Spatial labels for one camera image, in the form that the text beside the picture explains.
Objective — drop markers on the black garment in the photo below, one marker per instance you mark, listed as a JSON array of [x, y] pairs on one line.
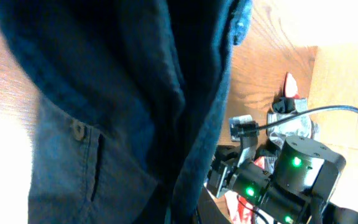
[[284, 105]]

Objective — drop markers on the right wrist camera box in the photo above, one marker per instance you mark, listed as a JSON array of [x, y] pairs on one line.
[[243, 129]]

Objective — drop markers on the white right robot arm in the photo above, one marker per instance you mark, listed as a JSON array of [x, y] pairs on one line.
[[298, 190]]

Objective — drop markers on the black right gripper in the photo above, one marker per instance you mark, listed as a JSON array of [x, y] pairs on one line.
[[233, 169]]

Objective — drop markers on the navy blue shorts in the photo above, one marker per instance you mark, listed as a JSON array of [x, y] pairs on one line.
[[132, 101]]

